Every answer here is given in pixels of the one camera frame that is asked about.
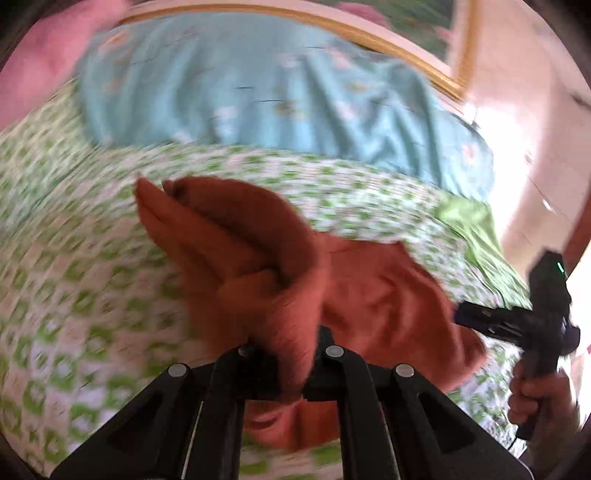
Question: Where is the person's right hand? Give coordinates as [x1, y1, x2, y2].
[508, 356, 581, 444]

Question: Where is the green checkered bed sheet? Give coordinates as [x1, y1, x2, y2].
[0, 78, 532, 480]

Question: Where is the plain green cloth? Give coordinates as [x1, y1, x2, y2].
[434, 198, 532, 308]

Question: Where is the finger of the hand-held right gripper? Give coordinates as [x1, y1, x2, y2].
[454, 302, 533, 343]

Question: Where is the orange knit sweater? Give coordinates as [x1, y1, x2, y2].
[134, 175, 488, 454]

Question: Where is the blue floral quilt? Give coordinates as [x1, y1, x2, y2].
[74, 11, 496, 204]

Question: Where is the pink blanket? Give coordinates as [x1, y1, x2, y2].
[0, 0, 134, 131]

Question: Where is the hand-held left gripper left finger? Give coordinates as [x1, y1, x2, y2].
[50, 345, 283, 480]

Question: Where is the person's right forearm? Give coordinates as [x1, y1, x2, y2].
[522, 427, 588, 478]

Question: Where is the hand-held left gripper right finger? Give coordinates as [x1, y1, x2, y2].
[302, 327, 533, 480]

